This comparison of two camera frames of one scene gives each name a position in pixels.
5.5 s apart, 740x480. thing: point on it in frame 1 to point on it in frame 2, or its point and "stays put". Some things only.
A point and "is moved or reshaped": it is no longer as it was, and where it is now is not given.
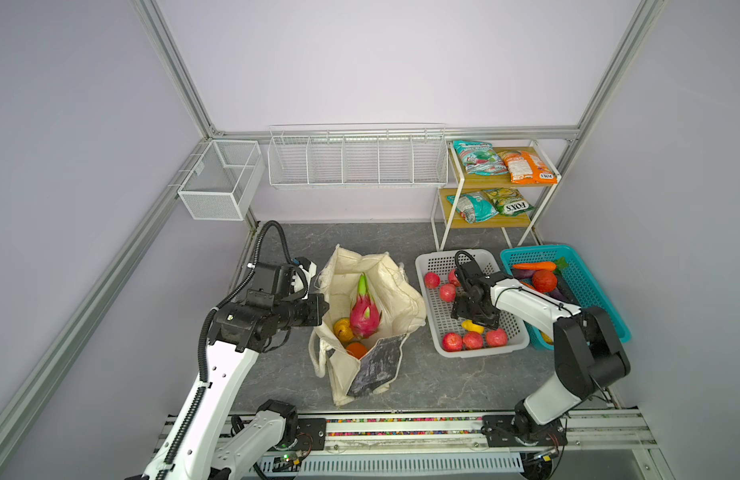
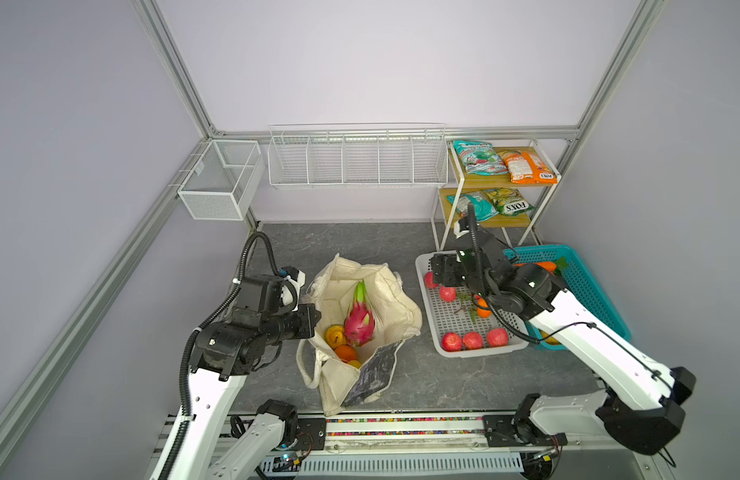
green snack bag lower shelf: [508, 201] stays put
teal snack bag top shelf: [479, 158] stays put
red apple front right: [497, 338] stays put
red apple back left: [431, 280] stays put
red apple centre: [448, 292] stays put
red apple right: [452, 342] stays put
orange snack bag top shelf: [526, 168] stays put
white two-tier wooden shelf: [493, 187] stays put
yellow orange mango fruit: [342, 329] is moved or reshaped
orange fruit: [356, 349] is moved or reshaped
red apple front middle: [472, 340] stays put
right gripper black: [458, 309] to [447, 264]
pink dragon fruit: [365, 316] is moved or reshaped
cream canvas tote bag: [402, 312] is moved or reshaped
